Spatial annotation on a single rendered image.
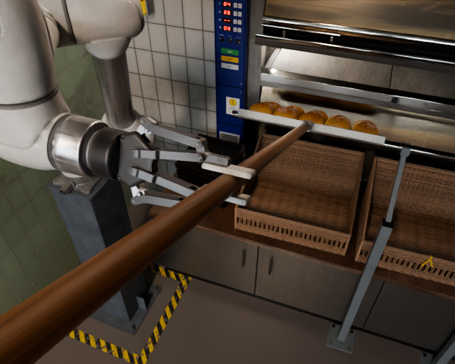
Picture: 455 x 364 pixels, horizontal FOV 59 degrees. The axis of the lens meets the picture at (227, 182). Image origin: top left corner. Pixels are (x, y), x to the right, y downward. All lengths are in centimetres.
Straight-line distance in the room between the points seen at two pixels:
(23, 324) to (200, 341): 215
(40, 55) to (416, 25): 153
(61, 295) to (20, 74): 40
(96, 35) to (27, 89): 57
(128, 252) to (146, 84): 211
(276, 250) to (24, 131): 153
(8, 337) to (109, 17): 99
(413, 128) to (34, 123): 177
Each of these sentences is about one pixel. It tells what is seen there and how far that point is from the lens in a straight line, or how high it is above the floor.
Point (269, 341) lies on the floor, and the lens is 237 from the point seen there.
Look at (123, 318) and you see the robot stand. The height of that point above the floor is 1.
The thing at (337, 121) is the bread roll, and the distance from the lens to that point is 161.
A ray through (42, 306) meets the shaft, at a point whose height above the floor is 193.
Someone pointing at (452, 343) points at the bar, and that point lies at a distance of 227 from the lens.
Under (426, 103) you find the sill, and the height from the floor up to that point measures 117.
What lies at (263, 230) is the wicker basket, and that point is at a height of 61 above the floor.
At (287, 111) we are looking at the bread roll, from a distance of 162.
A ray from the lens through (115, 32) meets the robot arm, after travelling 116.
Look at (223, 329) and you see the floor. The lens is 238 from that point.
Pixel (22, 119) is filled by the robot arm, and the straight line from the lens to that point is 63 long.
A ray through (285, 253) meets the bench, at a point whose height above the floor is 56.
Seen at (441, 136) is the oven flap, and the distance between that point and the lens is 213.
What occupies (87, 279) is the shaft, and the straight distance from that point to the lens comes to 26.
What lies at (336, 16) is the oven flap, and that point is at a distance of 187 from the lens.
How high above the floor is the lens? 212
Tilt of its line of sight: 43 degrees down
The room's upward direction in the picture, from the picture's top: straight up
